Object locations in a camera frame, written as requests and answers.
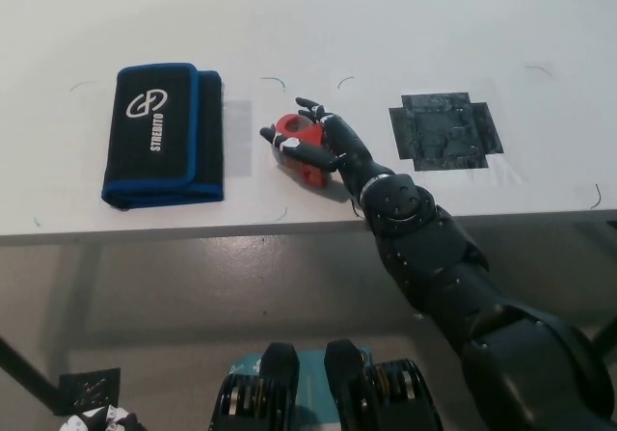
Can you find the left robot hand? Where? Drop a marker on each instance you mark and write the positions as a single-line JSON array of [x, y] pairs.
[[103, 419]]

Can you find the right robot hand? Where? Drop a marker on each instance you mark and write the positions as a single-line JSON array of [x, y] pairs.
[[349, 153]]

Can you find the red tape dispenser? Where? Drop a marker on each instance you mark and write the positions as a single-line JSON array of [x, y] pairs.
[[301, 127]]

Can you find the black floor tape patch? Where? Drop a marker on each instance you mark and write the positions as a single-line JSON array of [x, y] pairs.
[[89, 387]]

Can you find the black tape patch on table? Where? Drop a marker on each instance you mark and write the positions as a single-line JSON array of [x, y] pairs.
[[443, 132]]

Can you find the black blue fabric notebook case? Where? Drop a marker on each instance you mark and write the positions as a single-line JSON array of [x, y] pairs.
[[159, 134]]

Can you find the black table leg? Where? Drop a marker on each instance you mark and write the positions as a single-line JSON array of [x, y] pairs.
[[29, 373]]

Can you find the black ribbed robot body block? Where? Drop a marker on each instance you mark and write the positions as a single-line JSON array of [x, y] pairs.
[[381, 387], [262, 387]]

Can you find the teal robot body plate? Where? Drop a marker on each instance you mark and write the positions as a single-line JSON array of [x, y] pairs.
[[311, 378]]

